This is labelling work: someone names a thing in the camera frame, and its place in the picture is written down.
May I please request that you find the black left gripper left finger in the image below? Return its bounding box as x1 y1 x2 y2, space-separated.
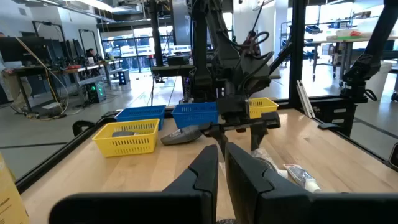
49 144 220 224

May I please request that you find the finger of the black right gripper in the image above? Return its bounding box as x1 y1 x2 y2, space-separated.
201 123 229 156
250 120 269 152

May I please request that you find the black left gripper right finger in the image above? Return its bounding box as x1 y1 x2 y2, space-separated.
224 142 398 224

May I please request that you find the black disc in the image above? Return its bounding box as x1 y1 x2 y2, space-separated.
250 147 282 175

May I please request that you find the grey toiletry tube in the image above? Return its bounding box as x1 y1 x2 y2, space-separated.
160 124 205 146
111 130 141 138

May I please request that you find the white toothpaste tube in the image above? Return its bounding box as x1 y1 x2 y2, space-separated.
283 164 322 194

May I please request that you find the yellow plastic basket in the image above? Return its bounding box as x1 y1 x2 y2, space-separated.
91 118 160 158
248 97 279 120

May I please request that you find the blue plastic basket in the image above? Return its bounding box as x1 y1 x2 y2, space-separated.
171 101 219 129
114 105 167 131

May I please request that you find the silver aluminium bar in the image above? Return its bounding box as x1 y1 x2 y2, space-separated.
295 80 317 119

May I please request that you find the person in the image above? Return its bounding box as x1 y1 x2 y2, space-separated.
242 30 264 58
85 47 99 63

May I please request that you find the black box with white labels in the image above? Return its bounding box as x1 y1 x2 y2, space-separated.
312 99 368 138

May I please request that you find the blue-lit box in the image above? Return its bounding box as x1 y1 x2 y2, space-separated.
117 68 131 85

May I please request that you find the workbench with bins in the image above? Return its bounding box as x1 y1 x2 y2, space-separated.
306 27 398 82

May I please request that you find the computer tower with green light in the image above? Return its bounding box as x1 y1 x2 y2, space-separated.
83 80 107 104

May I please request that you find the black diagonal stand beam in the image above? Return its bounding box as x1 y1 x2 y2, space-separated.
340 0 398 103

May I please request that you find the yellow wipes canister white lid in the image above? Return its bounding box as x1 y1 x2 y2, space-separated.
0 152 30 224

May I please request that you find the desk with black monitors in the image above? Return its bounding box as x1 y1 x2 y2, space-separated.
0 36 124 113

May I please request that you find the black aluminium table frame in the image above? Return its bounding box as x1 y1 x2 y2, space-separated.
14 0 398 194

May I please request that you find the black table-edge camera mount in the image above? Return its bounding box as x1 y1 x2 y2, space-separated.
72 120 97 138

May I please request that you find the yellow cable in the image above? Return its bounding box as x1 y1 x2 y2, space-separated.
14 36 71 121

